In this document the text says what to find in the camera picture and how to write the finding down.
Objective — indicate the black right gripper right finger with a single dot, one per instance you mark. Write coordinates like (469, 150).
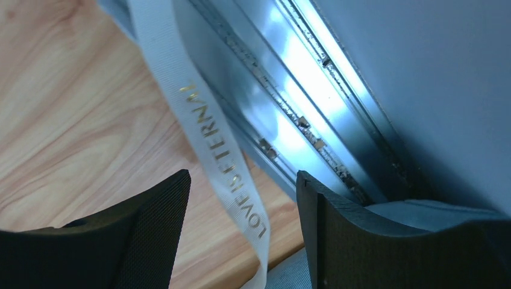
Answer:
(348, 246)

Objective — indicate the white gold-lettered ribbon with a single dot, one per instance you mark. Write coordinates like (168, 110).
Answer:
(204, 124)

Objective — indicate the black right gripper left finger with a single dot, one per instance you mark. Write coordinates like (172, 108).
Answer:
(132, 244)

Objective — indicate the aluminium right side rail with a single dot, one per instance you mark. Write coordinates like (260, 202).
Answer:
(290, 96)

